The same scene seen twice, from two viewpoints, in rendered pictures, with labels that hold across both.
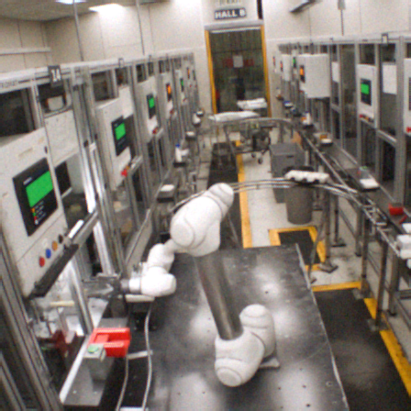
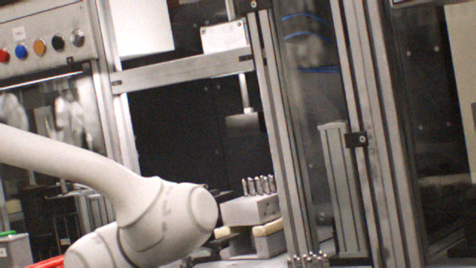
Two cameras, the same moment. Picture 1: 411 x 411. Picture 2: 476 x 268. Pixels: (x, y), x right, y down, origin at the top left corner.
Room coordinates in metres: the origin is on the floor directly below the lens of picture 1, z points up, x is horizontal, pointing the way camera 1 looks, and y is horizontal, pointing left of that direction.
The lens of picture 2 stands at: (2.75, -0.97, 1.26)
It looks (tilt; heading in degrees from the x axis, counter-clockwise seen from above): 3 degrees down; 122
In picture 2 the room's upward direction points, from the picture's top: 10 degrees counter-clockwise
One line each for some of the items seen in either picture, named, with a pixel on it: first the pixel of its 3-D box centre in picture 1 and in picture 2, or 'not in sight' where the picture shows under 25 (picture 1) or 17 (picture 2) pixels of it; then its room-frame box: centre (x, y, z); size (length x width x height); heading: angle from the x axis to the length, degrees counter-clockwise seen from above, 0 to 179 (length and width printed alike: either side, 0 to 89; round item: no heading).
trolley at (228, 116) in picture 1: (235, 137); not in sight; (7.23, -0.67, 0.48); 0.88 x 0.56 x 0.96; 103
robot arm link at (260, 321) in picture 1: (255, 329); not in sight; (1.48, -0.16, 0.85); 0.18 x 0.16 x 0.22; 151
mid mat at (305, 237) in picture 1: (297, 247); not in sight; (3.79, -0.90, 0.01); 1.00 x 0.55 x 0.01; 175
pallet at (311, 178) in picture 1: (306, 179); not in sight; (3.46, -0.92, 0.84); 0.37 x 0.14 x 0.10; 53
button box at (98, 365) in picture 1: (94, 361); (14, 260); (1.23, 0.49, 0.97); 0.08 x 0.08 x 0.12; 85
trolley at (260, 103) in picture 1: (254, 123); not in sight; (8.46, -1.20, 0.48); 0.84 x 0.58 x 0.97; 3
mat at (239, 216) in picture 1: (226, 180); not in sight; (6.31, -0.37, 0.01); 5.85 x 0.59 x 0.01; 175
